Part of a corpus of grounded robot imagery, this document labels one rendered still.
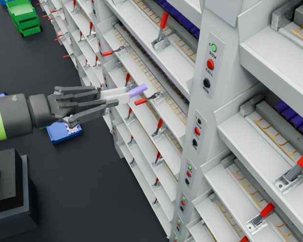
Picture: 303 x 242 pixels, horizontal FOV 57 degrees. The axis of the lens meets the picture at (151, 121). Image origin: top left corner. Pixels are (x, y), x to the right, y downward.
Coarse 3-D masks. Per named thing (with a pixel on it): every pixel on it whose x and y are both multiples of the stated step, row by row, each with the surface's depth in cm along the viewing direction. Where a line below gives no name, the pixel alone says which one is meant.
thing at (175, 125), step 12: (108, 24) 108; (120, 24) 108; (108, 36) 108; (120, 60) 102; (132, 60) 98; (132, 72) 95; (156, 84) 89; (180, 96) 84; (156, 108) 84; (168, 108) 83; (168, 120) 81; (180, 120) 79; (180, 132) 77; (180, 144) 78
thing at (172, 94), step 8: (120, 32) 104; (128, 40) 100; (136, 48) 97; (144, 56) 93; (144, 64) 94; (144, 72) 92; (152, 72) 89; (160, 80) 86; (168, 88) 83; (176, 96) 81; (184, 104) 79; (184, 112) 77
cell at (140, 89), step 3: (144, 84) 73; (138, 87) 73; (141, 87) 73; (144, 87) 73; (132, 90) 73; (135, 90) 73; (138, 90) 73; (141, 90) 73; (144, 90) 74; (132, 93) 73; (135, 93) 73; (138, 93) 73; (132, 96) 73
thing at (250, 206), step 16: (224, 160) 67; (208, 176) 69; (224, 176) 68; (240, 176) 66; (224, 192) 66; (240, 192) 65; (256, 192) 62; (240, 208) 63; (256, 208) 61; (272, 208) 54; (240, 224) 61; (256, 224) 58; (272, 224) 59; (288, 224) 56; (256, 240) 59; (272, 240) 58; (288, 240) 56
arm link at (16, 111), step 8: (8, 96) 59; (16, 96) 59; (24, 96) 59; (0, 104) 57; (8, 104) 57; (16, 104) 58; (24, 104) 58; (0, 112) 56; (8, 112) 56; (16, 112) 57; (24, 112) 58; (32, 112) 60; (8, 120) 56; (16, 120) 57; (24, 120) 58; (32, 120) 60; (8, 128) 57; (16, 128) 58; (24, 128) 59; (32, 128) 60; (8, 136) 58; (16, 136) 60
